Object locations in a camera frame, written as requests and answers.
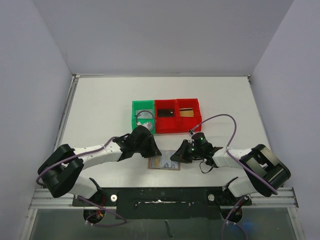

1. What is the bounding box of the tan leather card holder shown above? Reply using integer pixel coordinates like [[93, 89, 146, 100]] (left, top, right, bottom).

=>
[[148, 150, 181, 171]]

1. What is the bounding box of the light blue VIP card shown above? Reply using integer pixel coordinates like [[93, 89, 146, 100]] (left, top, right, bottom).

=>
[[162, 158, 179, 169]]

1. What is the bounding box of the red double plastic bin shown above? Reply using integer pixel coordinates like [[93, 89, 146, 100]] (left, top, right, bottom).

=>
[[154, 98, 202, 134]]

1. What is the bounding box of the green plastic bin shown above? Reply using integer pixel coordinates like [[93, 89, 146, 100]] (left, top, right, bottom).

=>
[[131, 100, 156, 134]]

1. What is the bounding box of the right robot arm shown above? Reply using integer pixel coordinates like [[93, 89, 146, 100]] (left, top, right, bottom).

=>
[[170, 132, 291, 205]]

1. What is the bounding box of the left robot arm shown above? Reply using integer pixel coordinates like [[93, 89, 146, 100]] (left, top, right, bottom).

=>
[[36, 125, 162, 206]]

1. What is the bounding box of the silver card in green bin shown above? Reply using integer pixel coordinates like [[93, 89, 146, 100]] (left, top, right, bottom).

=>
[[135, 109, 154, 119]]

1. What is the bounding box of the black card in red bin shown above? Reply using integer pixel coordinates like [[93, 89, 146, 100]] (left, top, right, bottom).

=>
[[157, 108, 175, 118]]

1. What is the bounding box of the gold card in red bin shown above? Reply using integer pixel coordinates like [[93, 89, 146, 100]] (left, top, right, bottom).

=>
[[179, 108, 194, 118]]

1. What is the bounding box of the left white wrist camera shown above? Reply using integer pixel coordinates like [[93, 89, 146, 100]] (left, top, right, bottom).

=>
[[136, 121, 155, 132]]

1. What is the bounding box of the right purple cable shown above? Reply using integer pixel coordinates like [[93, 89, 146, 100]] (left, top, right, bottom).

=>
[[187, 114, 279, 240]]

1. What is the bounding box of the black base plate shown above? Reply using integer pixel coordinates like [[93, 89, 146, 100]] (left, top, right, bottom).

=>
[[72, 186, 240, 223]]

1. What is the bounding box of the aluminium left rail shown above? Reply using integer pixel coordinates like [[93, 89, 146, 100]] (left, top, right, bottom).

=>
[[52, 74, 80, 154]]

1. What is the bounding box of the aluminium rail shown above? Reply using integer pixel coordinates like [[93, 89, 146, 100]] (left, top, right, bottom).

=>
[[28, 187, 299, 210], [52, 74, 80, 154]]

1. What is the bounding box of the aluminium front rail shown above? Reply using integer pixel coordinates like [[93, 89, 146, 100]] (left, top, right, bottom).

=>
[[28, 187, 299, 210]]

